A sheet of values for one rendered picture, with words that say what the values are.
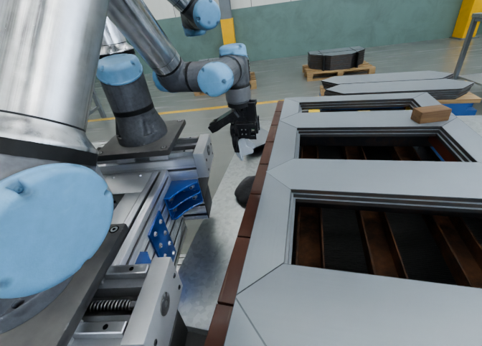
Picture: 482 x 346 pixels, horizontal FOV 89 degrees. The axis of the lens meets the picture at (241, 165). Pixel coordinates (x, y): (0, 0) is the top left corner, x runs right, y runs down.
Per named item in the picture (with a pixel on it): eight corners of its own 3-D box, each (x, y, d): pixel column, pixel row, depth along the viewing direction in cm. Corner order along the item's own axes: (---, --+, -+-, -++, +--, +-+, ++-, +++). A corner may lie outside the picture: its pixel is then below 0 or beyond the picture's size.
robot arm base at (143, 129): (110, 148, 73) (95, 117, 68) (130, 128, 86) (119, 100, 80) (158, 144, 72) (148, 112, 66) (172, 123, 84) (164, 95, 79)
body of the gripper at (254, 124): (256, 141, 77) (252, 104, 70) (229, 141, 79) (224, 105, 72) (260, 131, 83) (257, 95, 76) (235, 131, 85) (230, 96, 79)
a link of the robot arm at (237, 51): (211, 48, 64) (224, 43, 71) (218, 90, 70) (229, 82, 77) (239, 46, 61) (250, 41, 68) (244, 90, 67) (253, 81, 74)
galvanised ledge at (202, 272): (279, 124, 167) (279, 120, 165) (228, 339, 62) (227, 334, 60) (250, 124, 172) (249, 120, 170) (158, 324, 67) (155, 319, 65)
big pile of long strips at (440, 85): (447, 78, 162) (450, 69, 159) (480, 98, 130) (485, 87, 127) (320, 85, 182) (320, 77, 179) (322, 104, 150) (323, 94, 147)
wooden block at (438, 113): (437, 115, 107) (441, 103, 104) (448, 120, 101) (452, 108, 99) (409, 118, 107) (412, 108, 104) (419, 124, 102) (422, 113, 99)
